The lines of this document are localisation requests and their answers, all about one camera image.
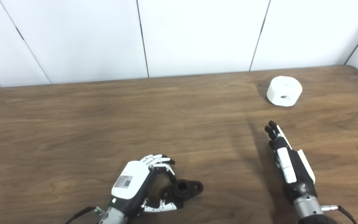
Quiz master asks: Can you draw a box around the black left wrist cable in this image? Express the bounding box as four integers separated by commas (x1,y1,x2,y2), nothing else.
64,206,102,224

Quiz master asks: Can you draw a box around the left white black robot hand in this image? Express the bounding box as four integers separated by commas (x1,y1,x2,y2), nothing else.
109,155,186,218

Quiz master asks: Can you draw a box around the black plastic holder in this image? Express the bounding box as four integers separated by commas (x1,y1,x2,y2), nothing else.
160,179,204,208

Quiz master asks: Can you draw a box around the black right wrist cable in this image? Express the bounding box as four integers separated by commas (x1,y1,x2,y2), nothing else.
320,205,358,224

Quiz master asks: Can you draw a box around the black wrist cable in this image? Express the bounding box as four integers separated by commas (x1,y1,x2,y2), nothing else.
320,205,358,224
64,206,102,224

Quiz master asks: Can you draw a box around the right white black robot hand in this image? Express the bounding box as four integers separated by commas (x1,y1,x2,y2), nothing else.
264,121,318,204

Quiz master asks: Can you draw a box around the round white plastic piece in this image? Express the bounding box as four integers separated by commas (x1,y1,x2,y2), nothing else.
267,76,303,107

